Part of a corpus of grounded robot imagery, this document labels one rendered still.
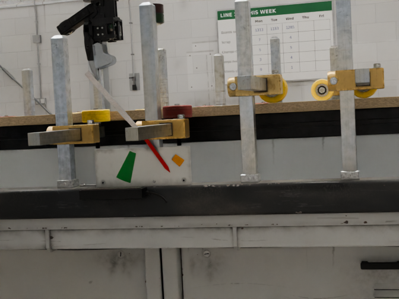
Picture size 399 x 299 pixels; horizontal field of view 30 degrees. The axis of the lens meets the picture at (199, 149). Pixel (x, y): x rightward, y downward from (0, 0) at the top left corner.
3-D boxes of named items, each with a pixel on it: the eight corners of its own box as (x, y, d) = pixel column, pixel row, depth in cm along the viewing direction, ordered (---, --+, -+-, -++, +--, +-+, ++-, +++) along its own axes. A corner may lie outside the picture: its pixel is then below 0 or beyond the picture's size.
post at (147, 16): (161, 186, 194) (151, 0, 192) (148, 187, 195) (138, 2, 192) (165, 185, 197) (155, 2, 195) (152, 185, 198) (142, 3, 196)
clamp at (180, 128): (185, 138, 191) (184, 118, 191) (135, 140, 194) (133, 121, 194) (190, 137, 197) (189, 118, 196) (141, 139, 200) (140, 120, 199)
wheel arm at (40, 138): (41, 149, 173) (40, 130, 172) (27, 149, 173) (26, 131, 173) (105, 139, 215) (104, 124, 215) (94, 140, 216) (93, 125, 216)
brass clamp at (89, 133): (92, 143, 196) (91, 124, 196) (45, 145, 199) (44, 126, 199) (101, 142, 202) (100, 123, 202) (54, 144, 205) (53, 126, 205)
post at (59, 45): (73, 213, 200) (62, 34, 197) (61, 214, 201) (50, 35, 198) (78, 212, 203) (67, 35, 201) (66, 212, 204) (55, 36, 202)
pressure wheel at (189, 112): (190, 145, 200) (187, 102, 199) (161, 146, 202) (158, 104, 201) (196, 144, 208) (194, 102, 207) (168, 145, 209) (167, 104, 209)
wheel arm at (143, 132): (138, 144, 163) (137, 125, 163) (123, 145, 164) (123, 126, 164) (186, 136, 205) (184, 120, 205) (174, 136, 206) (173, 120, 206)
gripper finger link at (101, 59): (111, 78, 186) (108, 41, 185) (89, 80, 187) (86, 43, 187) (115, 78, 189) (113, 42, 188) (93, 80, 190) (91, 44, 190)
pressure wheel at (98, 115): (117, 147, 213) (114, 107, 212) (91, 149, 208) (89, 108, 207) (103, 147, 219) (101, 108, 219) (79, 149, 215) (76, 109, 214)
